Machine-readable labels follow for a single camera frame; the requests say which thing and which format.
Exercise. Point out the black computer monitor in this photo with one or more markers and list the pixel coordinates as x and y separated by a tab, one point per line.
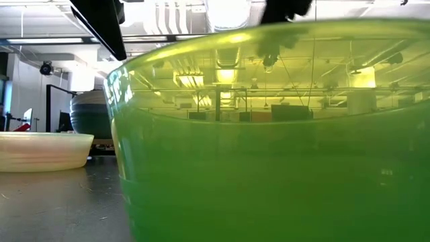
64	121

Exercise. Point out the small orange plastic bowl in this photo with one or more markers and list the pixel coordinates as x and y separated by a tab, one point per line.
40	151

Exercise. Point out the small red object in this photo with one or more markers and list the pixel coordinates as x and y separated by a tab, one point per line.
19	128

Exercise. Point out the black ceiling camera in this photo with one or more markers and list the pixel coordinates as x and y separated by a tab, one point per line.
46	69

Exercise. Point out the large blue plastic bowl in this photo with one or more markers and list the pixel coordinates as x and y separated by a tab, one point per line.
90	121

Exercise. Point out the wooden shelf board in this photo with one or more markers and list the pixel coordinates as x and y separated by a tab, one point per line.
104	141

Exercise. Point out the white tilted panel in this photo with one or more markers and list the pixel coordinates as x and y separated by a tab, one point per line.
27	117

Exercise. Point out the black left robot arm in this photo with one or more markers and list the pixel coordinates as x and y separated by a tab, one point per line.
100	23

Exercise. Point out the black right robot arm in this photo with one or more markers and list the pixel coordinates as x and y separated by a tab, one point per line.
285	10

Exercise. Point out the small green plastic bowl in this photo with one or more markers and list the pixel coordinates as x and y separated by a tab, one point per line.
268	174

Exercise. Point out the black overhead beam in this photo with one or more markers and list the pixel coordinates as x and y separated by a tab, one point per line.
171	38

